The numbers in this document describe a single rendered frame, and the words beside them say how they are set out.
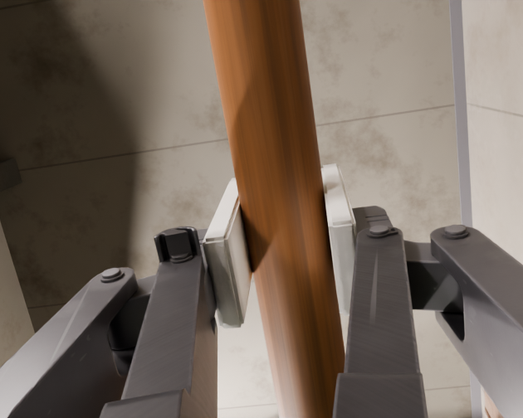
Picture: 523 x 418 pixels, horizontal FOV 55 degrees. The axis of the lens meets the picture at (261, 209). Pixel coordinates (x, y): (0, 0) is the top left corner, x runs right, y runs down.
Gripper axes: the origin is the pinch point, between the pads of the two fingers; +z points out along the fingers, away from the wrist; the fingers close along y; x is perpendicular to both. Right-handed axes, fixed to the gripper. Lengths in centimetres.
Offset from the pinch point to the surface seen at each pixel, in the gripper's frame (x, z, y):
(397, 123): -63, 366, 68
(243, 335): -224, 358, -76
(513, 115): -53, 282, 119
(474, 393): -302, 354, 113
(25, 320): -184, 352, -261
